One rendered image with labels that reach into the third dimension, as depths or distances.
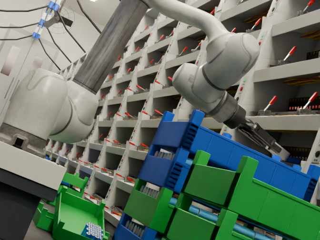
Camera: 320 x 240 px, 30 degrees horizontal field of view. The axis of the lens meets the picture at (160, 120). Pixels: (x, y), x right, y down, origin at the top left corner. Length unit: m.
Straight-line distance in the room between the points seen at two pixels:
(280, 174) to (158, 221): 0.27
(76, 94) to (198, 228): 1.26
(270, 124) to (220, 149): 0.86
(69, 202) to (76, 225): 0.15
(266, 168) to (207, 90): 0.61
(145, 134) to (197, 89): 1.84
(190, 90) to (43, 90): 0.48
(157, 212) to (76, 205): 1.52
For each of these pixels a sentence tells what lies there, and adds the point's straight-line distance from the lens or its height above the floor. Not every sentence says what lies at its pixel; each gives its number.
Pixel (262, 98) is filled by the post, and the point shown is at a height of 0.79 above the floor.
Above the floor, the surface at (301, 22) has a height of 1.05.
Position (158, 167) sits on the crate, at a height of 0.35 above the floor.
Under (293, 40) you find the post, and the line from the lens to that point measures 2.39.
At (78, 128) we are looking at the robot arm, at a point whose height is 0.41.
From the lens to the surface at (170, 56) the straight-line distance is 3.66.
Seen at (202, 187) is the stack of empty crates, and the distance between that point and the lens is 0.95.
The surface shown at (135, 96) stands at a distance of 4.06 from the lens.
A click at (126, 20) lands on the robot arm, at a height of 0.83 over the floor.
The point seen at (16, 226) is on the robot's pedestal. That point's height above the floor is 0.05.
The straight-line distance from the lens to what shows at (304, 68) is 1.97.
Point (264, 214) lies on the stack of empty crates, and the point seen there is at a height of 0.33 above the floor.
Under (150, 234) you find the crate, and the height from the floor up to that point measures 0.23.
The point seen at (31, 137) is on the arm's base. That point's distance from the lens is 1.94.
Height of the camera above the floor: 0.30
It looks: 7 degrees up
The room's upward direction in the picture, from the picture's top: 22 degrees clockwise
